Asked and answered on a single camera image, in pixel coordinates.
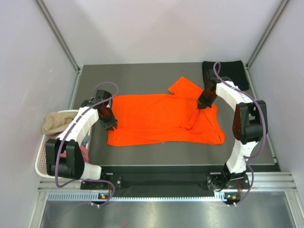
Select orange t shirt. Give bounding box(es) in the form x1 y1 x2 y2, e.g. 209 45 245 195
107 77 225 146

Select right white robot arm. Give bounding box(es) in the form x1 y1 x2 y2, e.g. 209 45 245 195
197 70 268 188

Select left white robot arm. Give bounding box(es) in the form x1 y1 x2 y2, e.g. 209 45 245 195
45 90 118 188

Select blue grey garment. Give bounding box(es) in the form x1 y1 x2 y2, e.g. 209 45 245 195
81 134 90 148

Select folded black t shirt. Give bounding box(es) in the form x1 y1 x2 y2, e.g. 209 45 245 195
202 60 250 91

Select beige t shirt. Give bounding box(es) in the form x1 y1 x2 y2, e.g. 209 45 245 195
42 112 77 135

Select pink t shirt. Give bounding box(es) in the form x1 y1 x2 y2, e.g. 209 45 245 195
60 145 89 163

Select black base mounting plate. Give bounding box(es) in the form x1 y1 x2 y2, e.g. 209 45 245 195
80 165 250 197

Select white laundry basket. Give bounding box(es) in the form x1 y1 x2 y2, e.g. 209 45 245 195
35 109 92 179

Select slotted cable duct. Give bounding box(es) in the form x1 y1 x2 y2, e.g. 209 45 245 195
47 192 237 202

